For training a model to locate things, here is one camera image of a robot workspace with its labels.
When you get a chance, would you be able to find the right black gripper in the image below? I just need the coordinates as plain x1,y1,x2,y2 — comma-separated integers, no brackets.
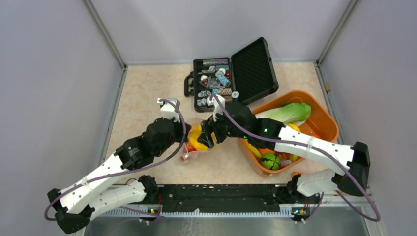
198,106,249,148

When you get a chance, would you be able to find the toy yellow bell pepper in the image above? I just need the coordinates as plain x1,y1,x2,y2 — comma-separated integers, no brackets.
188,124,210,151

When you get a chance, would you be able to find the toy red apple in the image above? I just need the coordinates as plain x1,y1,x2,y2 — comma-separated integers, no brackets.
184,142,196,153

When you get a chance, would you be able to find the clear zip top bag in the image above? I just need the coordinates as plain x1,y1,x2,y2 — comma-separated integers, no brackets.
179,118,212,163

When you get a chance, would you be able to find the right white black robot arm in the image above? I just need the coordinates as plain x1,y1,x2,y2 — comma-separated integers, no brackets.
197,103,370,203

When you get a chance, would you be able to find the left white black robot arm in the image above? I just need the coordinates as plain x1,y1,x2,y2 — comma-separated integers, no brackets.
47,118,191,234

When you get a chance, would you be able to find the toy yellow banana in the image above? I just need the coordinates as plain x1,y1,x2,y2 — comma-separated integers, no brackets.
244,139,262,159

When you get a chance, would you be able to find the toy orange fruit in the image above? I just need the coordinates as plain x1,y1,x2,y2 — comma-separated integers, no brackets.
258,148,275,156

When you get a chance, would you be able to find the black poker chip case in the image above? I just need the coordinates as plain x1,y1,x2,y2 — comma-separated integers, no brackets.
184,37,279,113

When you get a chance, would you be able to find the toy green white cabbage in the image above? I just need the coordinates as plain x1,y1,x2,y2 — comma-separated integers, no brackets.
255,103,312,125

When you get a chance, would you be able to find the orange plastic basket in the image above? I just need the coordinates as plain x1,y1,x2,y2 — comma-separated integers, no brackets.
238,90,339,177

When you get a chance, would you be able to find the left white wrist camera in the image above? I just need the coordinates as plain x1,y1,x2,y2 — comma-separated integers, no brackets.
157,98,180,123

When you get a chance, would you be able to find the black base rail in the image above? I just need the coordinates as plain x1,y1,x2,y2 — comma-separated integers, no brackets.
143,184,322,214

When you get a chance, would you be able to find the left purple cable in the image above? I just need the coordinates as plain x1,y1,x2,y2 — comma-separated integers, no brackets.
44,98,187,225

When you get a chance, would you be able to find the purple cable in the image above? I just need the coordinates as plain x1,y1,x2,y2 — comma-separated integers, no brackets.
44,98,187,225
210,94,381,223

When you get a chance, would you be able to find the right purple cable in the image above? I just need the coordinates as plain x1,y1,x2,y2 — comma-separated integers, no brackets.
210,94,381,223

